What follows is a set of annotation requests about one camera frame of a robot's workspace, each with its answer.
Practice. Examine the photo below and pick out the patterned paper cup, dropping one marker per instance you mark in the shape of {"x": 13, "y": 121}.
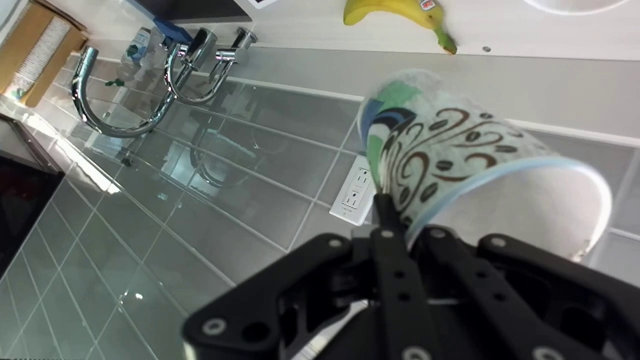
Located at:
{"x": 447, "y": 160}

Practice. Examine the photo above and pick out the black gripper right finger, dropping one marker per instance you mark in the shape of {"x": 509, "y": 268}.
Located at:
{"x": 531, "y": 304}

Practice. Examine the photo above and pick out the yellow banana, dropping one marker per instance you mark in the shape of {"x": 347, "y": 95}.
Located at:
{"x": 428, "y": 14}

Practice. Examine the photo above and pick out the chrome sink faucet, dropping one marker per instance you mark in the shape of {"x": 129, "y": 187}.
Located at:
{"x": 188, "y": 71}

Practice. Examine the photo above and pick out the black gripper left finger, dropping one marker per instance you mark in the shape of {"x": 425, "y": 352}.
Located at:
{"x": 364, "y": 286}

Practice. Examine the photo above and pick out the white wall outlet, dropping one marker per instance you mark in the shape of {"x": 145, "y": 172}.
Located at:
{"x": 357, "y": 195}

